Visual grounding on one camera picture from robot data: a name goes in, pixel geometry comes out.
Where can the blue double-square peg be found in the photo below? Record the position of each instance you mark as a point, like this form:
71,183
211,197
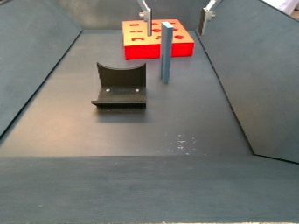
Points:
167,36

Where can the red shape-sorter board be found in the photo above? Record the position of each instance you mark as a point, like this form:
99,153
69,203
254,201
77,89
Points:
141,46

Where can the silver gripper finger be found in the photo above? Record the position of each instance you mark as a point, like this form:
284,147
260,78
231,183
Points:
145,15
207,14

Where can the black curved holder stand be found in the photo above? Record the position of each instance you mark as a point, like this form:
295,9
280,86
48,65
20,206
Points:
121,87

